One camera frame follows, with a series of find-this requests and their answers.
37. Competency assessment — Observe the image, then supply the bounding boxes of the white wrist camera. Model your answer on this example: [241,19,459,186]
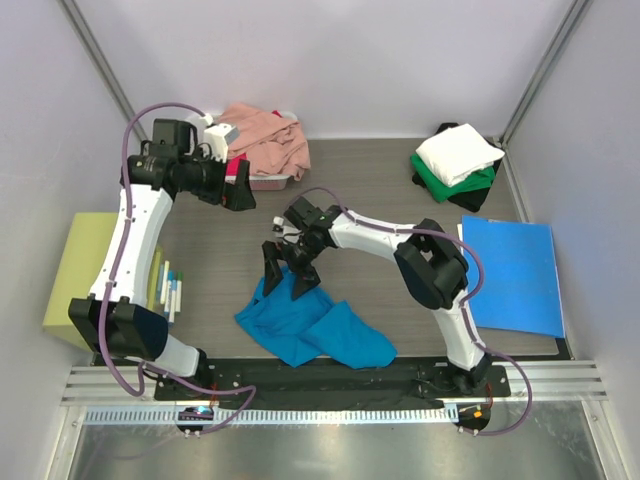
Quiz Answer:
[272,216,301,244]
[201,114,239,163]

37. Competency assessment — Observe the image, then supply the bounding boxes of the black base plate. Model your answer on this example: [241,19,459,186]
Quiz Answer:
[87,340,571,433]

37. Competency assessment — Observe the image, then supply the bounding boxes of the blue t shirt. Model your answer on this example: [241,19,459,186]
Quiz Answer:
[235,267,398,369]

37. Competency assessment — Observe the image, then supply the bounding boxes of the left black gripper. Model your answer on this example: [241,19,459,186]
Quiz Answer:
[179,147,256,211]

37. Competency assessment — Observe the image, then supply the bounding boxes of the blue folder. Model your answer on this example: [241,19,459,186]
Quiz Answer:
[459,216,565,338]

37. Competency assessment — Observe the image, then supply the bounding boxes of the white marker pens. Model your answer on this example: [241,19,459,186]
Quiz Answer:
[156,260,184,328]

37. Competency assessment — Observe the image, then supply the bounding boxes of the pink t shirt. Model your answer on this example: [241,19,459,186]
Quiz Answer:
[218,103,311,181]

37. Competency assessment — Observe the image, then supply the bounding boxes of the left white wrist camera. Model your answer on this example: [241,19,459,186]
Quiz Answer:
[201,114,239,163]

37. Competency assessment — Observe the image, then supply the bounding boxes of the white slotted cable duct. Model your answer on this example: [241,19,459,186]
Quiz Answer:
[84,404,458,427]

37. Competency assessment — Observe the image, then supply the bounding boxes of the red t shirt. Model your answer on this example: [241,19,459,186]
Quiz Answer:
[226,110,298,191]

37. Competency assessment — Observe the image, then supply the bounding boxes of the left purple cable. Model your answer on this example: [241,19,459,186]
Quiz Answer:
[97,101,257,434]

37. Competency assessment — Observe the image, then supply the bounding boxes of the green folded t shirt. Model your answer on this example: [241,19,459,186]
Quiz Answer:
[410,153,496,203]

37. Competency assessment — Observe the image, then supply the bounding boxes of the white plastic basket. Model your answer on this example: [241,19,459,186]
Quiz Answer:
[184,108,301,192]

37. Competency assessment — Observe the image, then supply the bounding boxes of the yellow green box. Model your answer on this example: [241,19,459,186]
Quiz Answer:
[40,212,166,352]

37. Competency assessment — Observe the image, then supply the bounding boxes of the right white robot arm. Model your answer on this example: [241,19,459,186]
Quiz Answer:
[262,196,491,396]

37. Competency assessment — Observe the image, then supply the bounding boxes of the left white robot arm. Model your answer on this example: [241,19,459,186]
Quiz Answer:
[68,115,256,400]

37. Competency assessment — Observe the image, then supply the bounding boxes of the white folded t shirt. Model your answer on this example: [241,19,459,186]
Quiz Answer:
[416,124,505,187]

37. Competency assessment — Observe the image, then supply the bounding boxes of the aluminium rail frame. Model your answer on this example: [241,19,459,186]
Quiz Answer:
[59,363,609,407]

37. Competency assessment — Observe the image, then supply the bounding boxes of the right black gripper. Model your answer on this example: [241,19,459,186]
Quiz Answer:
[264,235,324,299]

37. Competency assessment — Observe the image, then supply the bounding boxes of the black folded t shirt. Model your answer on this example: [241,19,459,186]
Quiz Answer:
[410,122,501,212]

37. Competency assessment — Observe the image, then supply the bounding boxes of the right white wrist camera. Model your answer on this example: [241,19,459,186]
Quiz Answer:
[272,216,301,244]

